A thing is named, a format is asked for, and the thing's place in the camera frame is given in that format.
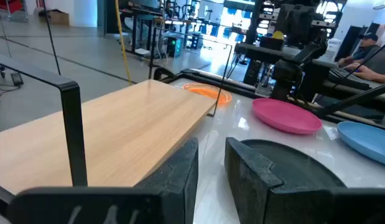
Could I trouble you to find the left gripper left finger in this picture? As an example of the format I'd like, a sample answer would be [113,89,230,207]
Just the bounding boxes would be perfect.
[7,138,199,224]

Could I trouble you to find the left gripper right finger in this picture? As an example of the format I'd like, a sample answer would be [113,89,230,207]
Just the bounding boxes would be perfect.
[225,137,385,224]

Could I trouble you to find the dark grey plate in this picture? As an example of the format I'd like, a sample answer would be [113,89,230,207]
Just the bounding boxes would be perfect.
[240,139,347,189]

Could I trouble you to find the black wire dish rack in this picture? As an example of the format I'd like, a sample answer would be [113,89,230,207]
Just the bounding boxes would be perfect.
[0,26,233,215]

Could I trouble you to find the pink plate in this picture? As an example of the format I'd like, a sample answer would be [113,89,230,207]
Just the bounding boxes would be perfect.
[251,98,323,136]

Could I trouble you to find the clear orange plate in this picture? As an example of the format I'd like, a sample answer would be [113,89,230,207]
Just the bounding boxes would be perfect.
[182,82,233,105]

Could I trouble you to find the black desk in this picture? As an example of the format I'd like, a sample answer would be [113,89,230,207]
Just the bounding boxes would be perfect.
[234,42,385,104]

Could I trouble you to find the black keyboard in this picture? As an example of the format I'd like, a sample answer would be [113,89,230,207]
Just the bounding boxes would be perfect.
[328,66,372,91]

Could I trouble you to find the person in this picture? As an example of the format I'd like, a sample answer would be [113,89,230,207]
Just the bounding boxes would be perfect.
[344,46,385,84]
[337,32,381,68]

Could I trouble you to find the black computer tower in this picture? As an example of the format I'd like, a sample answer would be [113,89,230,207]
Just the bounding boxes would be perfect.
[165,37,184,58]

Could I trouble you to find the black power adapter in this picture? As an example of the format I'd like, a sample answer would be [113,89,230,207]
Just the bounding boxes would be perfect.
[10,72,24,87]

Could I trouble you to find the cardboard box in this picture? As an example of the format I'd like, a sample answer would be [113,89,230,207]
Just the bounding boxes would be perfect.
[39,8,70,26]

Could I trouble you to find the red cart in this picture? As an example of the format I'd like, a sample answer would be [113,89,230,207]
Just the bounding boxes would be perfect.
[0,0,29,22]

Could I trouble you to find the black table edge frame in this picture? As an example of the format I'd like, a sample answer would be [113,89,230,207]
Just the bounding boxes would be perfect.
[153,67,385,131]

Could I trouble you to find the yellow hanging cable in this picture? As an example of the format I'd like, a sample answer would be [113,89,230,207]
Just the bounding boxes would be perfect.
[114,0,133,86]

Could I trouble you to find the black hanging cable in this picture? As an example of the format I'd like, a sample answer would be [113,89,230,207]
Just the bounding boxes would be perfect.
[42,0,62,76]

